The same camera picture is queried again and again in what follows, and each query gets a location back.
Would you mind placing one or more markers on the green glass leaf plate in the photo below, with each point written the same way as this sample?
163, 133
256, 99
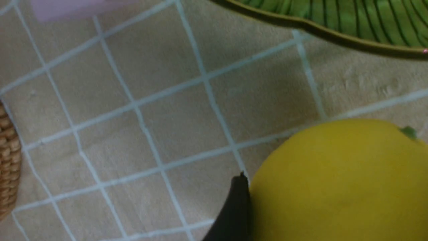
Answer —
391, 28

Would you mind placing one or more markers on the pink foam cube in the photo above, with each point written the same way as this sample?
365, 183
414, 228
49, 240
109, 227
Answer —
55, 10

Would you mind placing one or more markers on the checkered beige tablecloth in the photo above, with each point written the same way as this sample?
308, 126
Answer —
133, 122

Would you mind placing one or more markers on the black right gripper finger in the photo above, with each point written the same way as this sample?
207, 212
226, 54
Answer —
233, 222

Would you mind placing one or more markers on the woven wicker basket green lining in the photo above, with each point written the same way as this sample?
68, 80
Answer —
10, 163

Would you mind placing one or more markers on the yellow toy lemon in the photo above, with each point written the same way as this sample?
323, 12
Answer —
348, 180

